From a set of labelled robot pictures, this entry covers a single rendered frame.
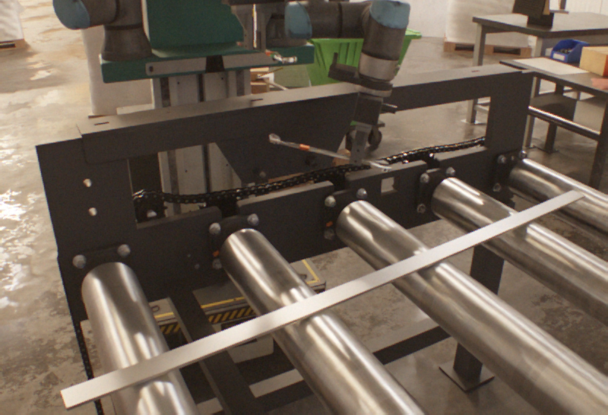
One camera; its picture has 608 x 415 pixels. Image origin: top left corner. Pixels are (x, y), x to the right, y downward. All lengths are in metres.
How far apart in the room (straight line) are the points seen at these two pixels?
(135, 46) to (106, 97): 3.05
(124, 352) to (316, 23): 0.70
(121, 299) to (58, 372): 1.33
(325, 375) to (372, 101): 0.50
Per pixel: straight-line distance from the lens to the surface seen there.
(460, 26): 7.98
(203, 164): 2.07
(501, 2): 7.96
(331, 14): 1.13
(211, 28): 1.86
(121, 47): 1.68
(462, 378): 2.21
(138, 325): 0.98
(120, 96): 4.69
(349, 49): 3.76
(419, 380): 2.18
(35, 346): 2.51
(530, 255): 1.29
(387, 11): 1.05
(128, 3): 1.67
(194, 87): 1.98
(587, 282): 1.22
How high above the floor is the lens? 1.51
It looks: 26 degrees down
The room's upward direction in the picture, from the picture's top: 1 degrees clockwise
